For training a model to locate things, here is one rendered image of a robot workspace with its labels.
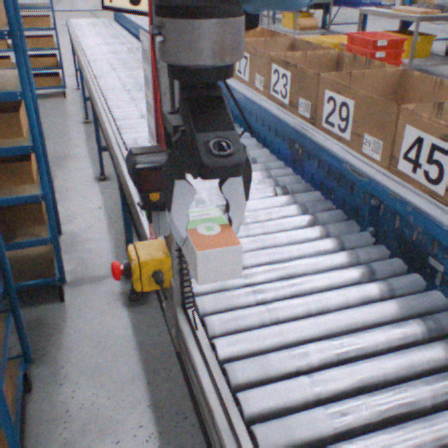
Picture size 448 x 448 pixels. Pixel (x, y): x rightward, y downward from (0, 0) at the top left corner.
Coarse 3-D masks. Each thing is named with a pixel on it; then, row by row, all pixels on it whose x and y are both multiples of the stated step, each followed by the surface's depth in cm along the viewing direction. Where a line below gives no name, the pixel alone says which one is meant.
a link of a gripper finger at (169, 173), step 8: (168, 152) 52; (176, 152) 52; (168, 160) 52; (168, 168) 52; (176, 168) 53; (168, 176) 53; (176, 176) 53; (184, 176) 53; (168, 184) 53; (168, 192) 54; (168, 200) 54; (168, 208) 54
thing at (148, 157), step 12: (132, 156) 74; (144, 156) 72; (156, 156) 71; (132, 168) 71; (144, 168) 69; (156, 168) 69; (132, 180) 73; (144, 180) 69; (156, 180) 70; (144, 192) 70; (156, 192) 71; (144, 204) 77; (156, 204) 77
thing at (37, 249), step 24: (24, 48) 204; (0, 72) 200; (24, 72) 167; (0, 96) 169; (24, 96) 171; (0, 144) 181; (24, 144) 181; (48, 168) 230; (0, 192) 191; (24, 192) 191; (48, 192) 189; (48, 216) 194; (24, 240) 197; (48, 240) 199; (24, 264) 218; (48, 264) 218; (24, 288) 205
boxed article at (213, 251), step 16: (192, 224) 59; (208, 224) 59; (224, 224) 59; (192, 240) 55; (208, 240) 55; (224, 240) 55; (192, 256) 56; (208, 256) 54; (224, 256) 54; (240, 256) 55; (192, 272) 57; (208, 272) 55; (224, 272) 55; (240, 272) 56
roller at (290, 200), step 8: (312, 192) 141; (256, 200) 137; (264, 200) 137; (272, 200) 137; (280, 200) 137; (288, 200) 138; (296, 200) 139; (304, 200) 139; (312, 200) 140; (320, 200) 141; (200, 208) 132; (208, 208) 132; (224, 208) 133; (248, 208) 134; (256, 208) 135; (264, 208) 136
